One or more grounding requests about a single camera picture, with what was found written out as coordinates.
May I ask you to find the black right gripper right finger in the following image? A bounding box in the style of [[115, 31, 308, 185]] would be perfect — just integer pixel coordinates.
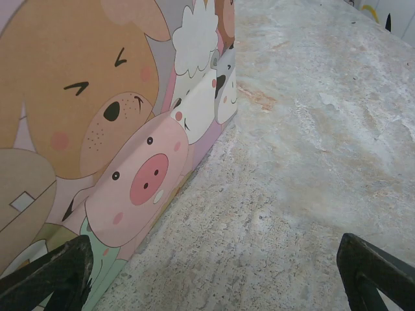
[[336, 232, 415, 311]]

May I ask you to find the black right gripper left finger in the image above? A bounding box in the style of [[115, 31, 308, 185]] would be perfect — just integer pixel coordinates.
[[0, 234, 94, 311]]

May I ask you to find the cartoon animal print paper bag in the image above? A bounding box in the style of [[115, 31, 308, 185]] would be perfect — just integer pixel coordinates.
[[0, 0, 239, 311]]

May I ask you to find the yellow cable loop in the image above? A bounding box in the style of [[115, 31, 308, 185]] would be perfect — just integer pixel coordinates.
[[361, 4, 380, 24]]

